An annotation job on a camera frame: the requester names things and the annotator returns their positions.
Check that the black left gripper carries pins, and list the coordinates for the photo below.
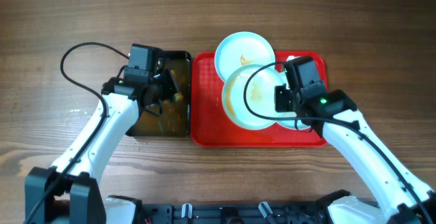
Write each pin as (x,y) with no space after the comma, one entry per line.
(166,75)

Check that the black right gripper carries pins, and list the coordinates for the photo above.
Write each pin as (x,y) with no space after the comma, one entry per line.
(278,94)

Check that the light blue plate with scrap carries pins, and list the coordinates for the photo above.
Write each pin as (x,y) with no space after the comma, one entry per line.
(251,45)

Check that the green yellow sponge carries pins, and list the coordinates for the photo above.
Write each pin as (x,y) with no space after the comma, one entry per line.
(177,97)

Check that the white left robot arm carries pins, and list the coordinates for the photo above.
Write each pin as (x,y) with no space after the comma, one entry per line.
(68,191)

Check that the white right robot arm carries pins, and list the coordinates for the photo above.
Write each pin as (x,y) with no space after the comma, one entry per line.
(401,196)

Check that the red plastic tray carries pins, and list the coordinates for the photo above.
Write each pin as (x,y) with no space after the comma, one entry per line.
(210,126)

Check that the black water basin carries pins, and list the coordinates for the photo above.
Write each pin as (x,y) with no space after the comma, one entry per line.
(169,119)

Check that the orange food scrap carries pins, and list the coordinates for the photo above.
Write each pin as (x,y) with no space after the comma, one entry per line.
(245,61)

